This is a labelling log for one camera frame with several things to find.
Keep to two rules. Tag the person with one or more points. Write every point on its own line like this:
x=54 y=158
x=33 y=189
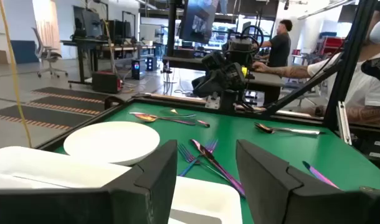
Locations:
x=280 y=46
x=364 y=90

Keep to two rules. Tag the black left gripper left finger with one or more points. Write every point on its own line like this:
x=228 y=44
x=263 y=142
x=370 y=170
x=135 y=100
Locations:
x=131 y=205

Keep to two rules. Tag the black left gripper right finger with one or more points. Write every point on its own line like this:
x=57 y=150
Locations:
x=286 y=202

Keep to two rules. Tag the white round plate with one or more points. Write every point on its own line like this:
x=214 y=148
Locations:
x=112 y=141

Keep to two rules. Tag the grey office chair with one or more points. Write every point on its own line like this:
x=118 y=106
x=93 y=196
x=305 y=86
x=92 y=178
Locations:
x=48 y=54

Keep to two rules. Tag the iridescent rainbow spoon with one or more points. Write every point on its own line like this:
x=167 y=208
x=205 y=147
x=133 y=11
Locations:
x=146 y=117
x=262 y=127

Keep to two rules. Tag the red and black box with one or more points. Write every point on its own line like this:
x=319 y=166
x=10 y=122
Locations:
x=106 y=82

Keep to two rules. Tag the black desk monitor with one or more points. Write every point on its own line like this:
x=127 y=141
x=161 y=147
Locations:
x=90 y=23

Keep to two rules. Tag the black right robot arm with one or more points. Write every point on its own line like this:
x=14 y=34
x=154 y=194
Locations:
x=240 y=49

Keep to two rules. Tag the computer tower with blue light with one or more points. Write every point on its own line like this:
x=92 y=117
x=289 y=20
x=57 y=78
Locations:
x=138 y=68

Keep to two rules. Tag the black side stand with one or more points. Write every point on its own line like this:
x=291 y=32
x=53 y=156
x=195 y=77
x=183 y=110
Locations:
x=361 y=146

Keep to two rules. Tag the white plastic cutlery tray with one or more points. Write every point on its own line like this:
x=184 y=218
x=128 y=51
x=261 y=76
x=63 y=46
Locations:
x=37 y=168

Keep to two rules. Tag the black desk with monitors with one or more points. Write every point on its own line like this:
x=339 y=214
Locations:
x=84 y=42

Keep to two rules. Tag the green table mat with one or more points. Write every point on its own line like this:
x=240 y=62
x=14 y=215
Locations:
x=271 y=155

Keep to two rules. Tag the black orange-striped floor mat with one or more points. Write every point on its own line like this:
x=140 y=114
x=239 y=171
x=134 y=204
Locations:
x=71 y=92
x=71 y=104
x=46 y=114

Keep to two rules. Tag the silver metal bracket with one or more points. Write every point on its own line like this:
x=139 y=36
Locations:
x=344 y=124

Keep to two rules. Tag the black aluminium table frame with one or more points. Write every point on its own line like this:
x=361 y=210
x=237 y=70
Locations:
x=350 y=62

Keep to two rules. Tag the black vertical pole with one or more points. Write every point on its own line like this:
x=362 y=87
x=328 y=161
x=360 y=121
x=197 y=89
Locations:
x=172 y=28

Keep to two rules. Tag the large hanging black screen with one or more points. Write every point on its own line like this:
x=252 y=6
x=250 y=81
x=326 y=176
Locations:
x=197 y=21

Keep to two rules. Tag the red tool cart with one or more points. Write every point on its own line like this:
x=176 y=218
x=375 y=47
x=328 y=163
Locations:
x=331 y=45

